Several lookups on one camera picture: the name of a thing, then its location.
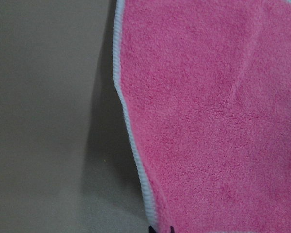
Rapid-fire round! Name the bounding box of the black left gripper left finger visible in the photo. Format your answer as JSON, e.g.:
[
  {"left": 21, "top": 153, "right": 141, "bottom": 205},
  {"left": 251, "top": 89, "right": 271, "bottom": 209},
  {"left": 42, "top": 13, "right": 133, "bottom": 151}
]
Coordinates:
[{"left": 148, "top": 226, "right": 157, "bottom": 233}]

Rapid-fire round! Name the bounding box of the pink towel with white edge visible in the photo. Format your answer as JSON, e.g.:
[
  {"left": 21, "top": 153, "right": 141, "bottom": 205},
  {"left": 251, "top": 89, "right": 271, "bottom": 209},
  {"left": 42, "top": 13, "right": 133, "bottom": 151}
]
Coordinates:
[{"left": 113, "top": 0, "right": 291, "bottom": 233}]

